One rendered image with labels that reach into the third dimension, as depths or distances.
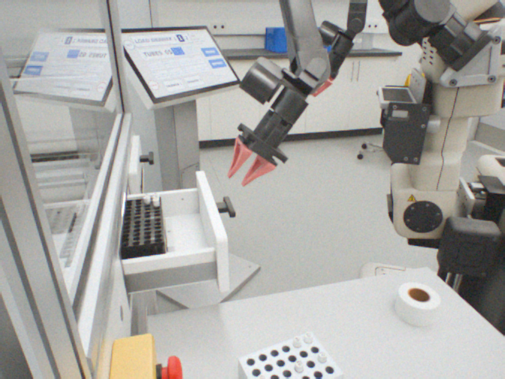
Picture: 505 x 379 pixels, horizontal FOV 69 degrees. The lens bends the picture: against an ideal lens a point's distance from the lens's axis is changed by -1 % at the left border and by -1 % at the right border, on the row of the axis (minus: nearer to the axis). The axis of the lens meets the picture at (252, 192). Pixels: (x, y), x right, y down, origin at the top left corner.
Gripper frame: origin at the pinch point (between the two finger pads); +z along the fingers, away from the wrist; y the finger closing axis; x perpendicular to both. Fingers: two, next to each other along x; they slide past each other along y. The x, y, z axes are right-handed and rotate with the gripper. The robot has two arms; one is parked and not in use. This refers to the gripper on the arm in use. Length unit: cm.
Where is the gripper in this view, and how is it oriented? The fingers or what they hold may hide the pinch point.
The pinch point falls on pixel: (237, 177)
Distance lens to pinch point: 74.0
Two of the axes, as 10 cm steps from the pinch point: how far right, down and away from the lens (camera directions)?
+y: -7.8, -4.5, -4.3
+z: -5.8, 7.8, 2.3
